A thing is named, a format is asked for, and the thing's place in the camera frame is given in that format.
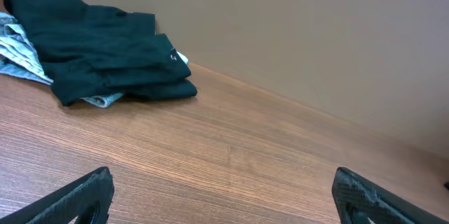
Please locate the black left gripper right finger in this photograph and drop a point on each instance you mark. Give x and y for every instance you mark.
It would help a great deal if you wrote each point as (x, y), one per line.
(358, 200)

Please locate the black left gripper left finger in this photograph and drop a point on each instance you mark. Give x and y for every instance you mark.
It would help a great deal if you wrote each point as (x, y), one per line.
(85, 200)

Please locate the folded light grey garment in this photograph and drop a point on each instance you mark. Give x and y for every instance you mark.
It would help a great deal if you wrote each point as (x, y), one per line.
(21, 55)

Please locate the folded black t-shirt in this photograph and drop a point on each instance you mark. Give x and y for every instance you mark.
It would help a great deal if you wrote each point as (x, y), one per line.
(98, 52)

